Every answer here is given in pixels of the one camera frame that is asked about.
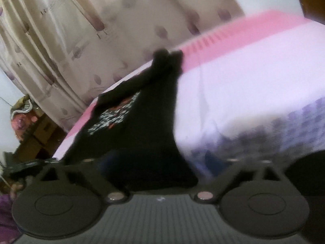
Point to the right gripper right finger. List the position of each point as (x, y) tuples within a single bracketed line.
[(256, 199)]

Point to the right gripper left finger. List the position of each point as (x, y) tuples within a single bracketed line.
[(65, 200)]

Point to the black printed small garment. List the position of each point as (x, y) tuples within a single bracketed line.
[(130, 131)]

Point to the brown wooden side table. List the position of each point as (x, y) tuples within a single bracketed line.
[(40, 140)]

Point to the pink floral bag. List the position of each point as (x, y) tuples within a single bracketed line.
[(22, 115)]

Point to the beige leaf-print curtain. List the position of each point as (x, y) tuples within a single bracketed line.
[(63, 53)]

